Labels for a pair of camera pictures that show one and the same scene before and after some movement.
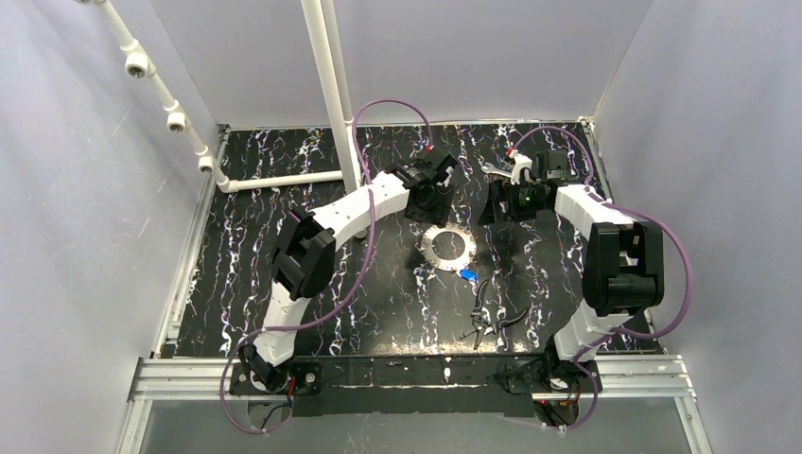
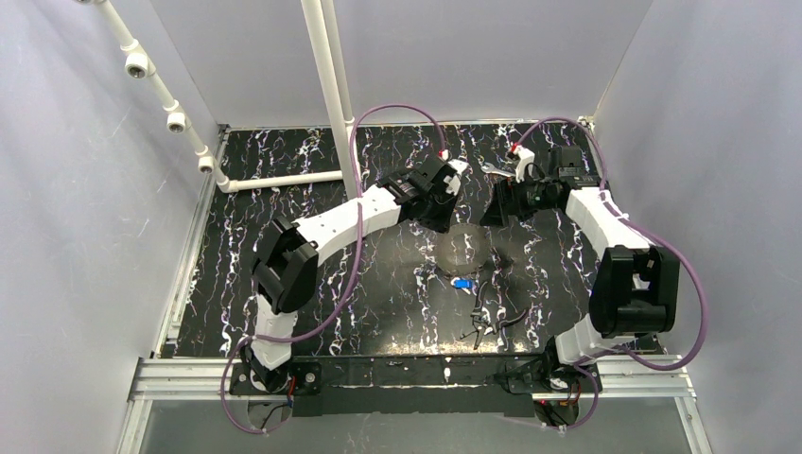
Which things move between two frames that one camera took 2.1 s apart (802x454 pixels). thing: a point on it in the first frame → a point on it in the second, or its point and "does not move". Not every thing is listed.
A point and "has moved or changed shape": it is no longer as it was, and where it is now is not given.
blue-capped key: [469, 274] has moved or changed shape
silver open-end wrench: [490, 167] does not move
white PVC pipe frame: [140, 64] does not move
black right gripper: [496, 204] does not move
